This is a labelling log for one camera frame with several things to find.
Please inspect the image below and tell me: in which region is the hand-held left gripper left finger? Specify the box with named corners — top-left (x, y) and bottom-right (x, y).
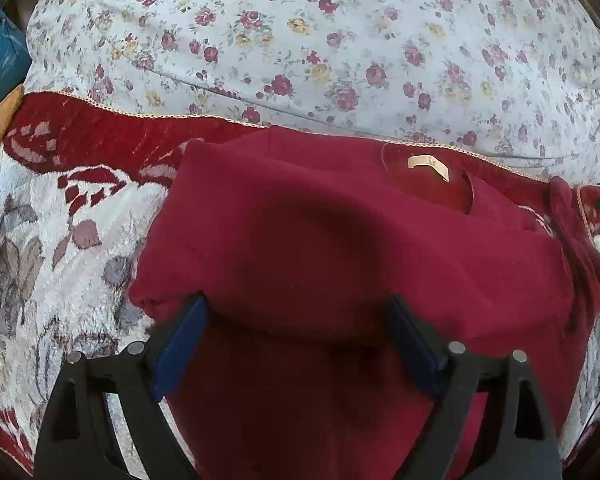
top-left (34, 294), bottom-right (211, 480)

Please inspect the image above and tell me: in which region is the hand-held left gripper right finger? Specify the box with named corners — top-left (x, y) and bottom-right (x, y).
top-left (385, 294), bottom-right (563, 480)

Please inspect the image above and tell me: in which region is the red sweater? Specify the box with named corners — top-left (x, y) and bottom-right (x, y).
top-left (128, 125), bottom-right (600, 480)

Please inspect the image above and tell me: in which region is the red and white floral blanket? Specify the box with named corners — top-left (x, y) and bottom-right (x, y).
top-left (0, 91), bottom-right (600, 478)

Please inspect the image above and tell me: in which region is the floral white quilt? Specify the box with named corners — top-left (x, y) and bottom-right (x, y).
top-left (25, 0), bottom-right (600, 183)

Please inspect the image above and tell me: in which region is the blue bag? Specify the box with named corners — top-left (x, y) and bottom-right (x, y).
top-left (0, 10), bottom-right (33, 106)

